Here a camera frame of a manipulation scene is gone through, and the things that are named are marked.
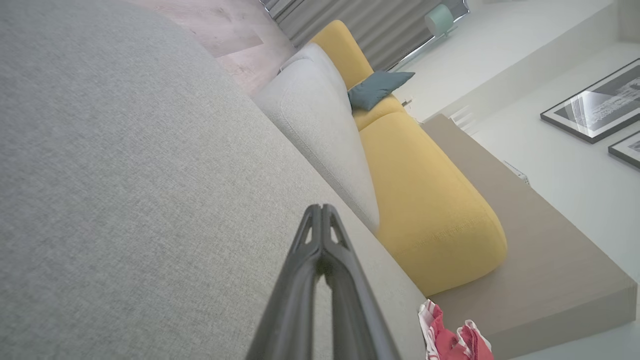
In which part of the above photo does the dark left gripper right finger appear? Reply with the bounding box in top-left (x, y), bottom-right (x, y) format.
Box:
top-left (322, 203), bottom-right (402, 360)

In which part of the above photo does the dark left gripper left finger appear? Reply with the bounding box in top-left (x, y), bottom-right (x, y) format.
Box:
top-left (245, 203), bottom-right (324, 360)

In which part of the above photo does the red jersey with white sleeves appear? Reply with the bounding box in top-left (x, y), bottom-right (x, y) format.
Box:
top-left (417, 299), bottom-right (496, 360)

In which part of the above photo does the large yellow sofa cushion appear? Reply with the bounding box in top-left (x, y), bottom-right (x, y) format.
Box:
top-left (359, 111), bottom-right (508, 298)

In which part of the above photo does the grey sofa back cushion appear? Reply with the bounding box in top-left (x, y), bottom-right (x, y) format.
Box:
top-left (252, 42), bottom-right (381, 233)

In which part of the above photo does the grey sofa ottoman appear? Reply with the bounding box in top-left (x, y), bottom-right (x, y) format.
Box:
top-left (0, 0), bottom-right (428, 360)

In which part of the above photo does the teal throw pillow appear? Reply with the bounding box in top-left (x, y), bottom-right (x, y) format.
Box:
top-left (347, 70), bottom-right (416, 112)

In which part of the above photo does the grey pleated curtain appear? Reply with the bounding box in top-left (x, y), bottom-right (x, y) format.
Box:
top-left (260, 0), bottom-right (471, 72)

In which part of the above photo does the mint green round lamp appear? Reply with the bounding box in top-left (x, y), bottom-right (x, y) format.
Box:
top-left (425, 4), bottom-right (459, 39)

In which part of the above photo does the small black framed picture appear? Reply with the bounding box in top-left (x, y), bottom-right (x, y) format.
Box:
top-left (608, 131), bottom-right (640, 170)

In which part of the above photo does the large black framed picture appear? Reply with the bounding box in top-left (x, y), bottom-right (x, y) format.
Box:
top-left (540, 59), bottom-right (640, 145)

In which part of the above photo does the white wall socket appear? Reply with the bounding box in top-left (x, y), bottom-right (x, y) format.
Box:
top-left (502, 160), bottom-right (531, 184)

